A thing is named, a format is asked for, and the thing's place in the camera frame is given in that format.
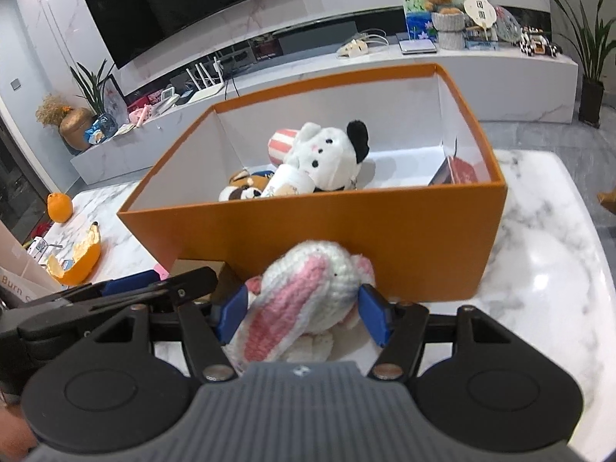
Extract silver tablet device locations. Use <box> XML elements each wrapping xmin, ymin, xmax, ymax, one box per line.
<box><xmin>398</xmin><ymin>38</ymin><xmax>437</xmax><ymax>55</ymax></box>

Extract crocheted white pink bunny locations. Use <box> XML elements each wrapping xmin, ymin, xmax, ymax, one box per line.
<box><xmin>226</xmin><ymin>240</ymin><xmax>375</xmax><ymax>372</ymax></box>

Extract gold vase dried flowers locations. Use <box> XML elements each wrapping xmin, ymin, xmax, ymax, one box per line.
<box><xmin>35</xmin><ymin>94</ymin><xmax>94</xmax><ymax>153</ymax></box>

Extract white power strip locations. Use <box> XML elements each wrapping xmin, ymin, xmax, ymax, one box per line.
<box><xmin>336</xmin><ymin>33</ymin><xmax>390</xmax><ymax>59</ymax></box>

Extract large orange storage box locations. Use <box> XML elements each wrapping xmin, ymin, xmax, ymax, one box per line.
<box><xmin>118</xmin><ymin>89</ymin><xmax>507</xmax><ymax>301</ymax></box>

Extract small gold cardboard box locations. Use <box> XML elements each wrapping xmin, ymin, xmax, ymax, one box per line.
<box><xmin>169</xmin><ymin>260</ymin><xmax>242</xmax><ymax>305</ymax></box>

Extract pink leather card holder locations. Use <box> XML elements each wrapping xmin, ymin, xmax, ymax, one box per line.
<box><xmin>154</xmin><ymin>264</ymin><xmax>169</xmax><ymax>281</ymax></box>

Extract white tv cabinet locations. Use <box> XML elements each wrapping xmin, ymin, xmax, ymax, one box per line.
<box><xmin>71</xmin><ymin>46</ymin><xmax>578</xmax><ymax>185</ymax></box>

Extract white plush dog toy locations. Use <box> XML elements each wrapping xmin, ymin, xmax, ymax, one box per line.
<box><xmin>283</xmin><ymin>120</ymin><xmax>370</xmax><ymax>192</ymax></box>

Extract knitted grey basket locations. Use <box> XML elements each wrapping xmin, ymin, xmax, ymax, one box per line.
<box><xmin>431</xmin><ymin>12</ymin><xmax>466</xmax><ymax>50</ymax></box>

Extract green blue painting card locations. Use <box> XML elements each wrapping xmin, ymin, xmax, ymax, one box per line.
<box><xmin>402</xmin><ymin>0</ymin><xmax>465</xmax><ymax>42</ymax></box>

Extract green potted plant right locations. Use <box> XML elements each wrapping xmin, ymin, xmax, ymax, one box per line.
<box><xmin>550</xmin><ymin>0</ymin><xmax>615</xmax><ymax>129</ymax></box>

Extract orange peel bowl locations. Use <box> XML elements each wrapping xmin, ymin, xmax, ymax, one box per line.
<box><xmin>46</xmin><ymin>221</ymin><xmax>101</xmax><ymax>287</ymax></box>

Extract cardboard box with orange text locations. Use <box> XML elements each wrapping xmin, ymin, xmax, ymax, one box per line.
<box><xmin>0</xmin><ymin>223</ymin><xmax>63</xmax><ymax>309</ymax></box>

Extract round paper hand fan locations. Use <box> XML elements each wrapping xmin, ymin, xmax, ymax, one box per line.
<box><xmin>464</xmin><ymin>0</ymin><xmax>498</xmax><ymax>42</ymax></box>

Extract black white toy car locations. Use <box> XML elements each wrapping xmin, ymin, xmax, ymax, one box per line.
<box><xmin>519</xmin><ymin>26</ymin><xmax>563</xmax><ymax>57</ymax></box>

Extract white wifi router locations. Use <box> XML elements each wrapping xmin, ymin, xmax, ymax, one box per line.
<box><xmin>186</xmin><ymin>56</ymin><xmax>226</xmax><ymax>103</ymax></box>

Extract wooden armchair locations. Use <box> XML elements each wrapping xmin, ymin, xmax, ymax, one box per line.
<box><xmin>597</xmin><ymin>190</ymin><xmax>616</xmax><ymax>215</ymax></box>

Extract potted plant blue vase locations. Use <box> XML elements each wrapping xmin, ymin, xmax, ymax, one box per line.
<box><xmin>70</xmin><ymin>60</ymin><xmax>120</xmax><ymax>146</ymax></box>

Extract brown plush puppy toy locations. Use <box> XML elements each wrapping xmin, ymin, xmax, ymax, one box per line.
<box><xmin>218</xmin><ymin>169</ymin><xmax>274</xmax><ymax>201</ymax></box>

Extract whole orange fruit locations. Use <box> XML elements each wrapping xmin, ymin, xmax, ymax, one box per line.
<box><xmin>46</xmin><ymin>193</ymin><xmax>73</xmax><ymax>223</ymax></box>

